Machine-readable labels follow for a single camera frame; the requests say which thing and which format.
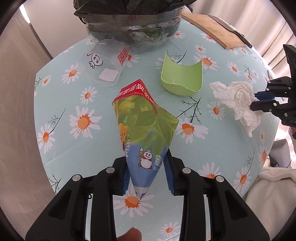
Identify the kitchen knife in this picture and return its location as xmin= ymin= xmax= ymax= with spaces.
xmin=209 ymin=15 xmax=252 ymax=48

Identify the left hand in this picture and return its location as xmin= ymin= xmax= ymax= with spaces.
xmin=117 ymin=227 xmax=142 ymax=241

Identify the daisy pattern tablecloth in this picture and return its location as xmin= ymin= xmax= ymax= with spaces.
xmin=34 ymin=21 xmax=278 ymax=240

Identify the wooden cutting board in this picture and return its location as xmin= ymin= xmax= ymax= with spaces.
xmin=182 ymin=13 xmax=246 ymax=49

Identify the green broken cup piece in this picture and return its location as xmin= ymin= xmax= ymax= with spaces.
xmin=161 ymin=50 xmax=203 ymax=96

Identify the clear plastic bin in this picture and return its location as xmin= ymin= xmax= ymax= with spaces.
xmin=83 ymin=7 xmax=183 ymax=52

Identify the clear cup red text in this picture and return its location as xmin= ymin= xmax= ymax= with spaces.
xmin=78 ymin=39 xmax=129 ymax=86

